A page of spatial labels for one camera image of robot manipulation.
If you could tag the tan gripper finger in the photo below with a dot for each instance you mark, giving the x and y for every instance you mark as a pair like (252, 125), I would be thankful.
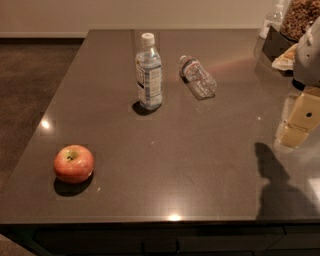
(302, 119)

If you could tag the blue labelled plastic water bottle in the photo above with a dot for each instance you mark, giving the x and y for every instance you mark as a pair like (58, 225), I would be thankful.
(149, 73)

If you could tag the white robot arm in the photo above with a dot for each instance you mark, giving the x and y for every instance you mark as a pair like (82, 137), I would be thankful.
(306, 68)

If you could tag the clear pump bottle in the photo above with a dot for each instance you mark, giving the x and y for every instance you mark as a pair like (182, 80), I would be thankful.
(273, 19)

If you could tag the clear plastic bottle lying down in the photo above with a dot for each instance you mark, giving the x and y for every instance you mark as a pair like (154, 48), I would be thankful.
(198, 80)

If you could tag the white snack packet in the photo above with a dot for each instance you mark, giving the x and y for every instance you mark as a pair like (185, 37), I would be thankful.
(286, 60)

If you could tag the black snack dispenser stand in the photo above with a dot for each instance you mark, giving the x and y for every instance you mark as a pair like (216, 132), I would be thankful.
(275, 44)

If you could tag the clear jar of granola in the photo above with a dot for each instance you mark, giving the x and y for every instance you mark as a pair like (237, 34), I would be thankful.
(299, 16)

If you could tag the red apple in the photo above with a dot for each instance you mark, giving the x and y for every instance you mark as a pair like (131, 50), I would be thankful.
(74, 164)

